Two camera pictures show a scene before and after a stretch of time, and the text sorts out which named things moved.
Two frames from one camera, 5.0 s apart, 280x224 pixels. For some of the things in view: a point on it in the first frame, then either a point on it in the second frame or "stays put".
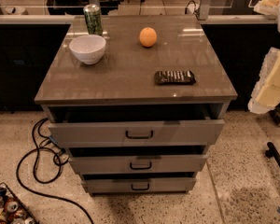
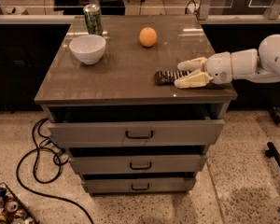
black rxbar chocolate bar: (175, 77) stays put
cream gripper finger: (273, 83) -> (197, 78)
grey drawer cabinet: (138, 105) stays put
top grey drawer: (135, 126) stays put
